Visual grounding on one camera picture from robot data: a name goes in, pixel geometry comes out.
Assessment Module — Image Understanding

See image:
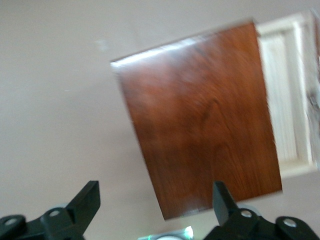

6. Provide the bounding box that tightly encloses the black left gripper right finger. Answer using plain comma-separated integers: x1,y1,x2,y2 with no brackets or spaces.
204,181,316,240

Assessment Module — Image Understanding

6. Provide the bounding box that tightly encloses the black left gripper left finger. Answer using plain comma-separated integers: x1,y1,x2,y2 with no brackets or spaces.
0,180,101,240

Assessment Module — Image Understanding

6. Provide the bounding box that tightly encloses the dark brown wooden cabinet box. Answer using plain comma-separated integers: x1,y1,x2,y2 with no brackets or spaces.
109,17,285,221

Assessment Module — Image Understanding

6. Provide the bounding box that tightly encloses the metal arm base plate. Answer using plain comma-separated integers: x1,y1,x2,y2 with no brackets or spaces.
137,225,195,240

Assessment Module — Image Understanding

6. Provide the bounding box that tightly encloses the brown paper table cover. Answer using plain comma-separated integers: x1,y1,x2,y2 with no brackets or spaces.
0,0,320,240

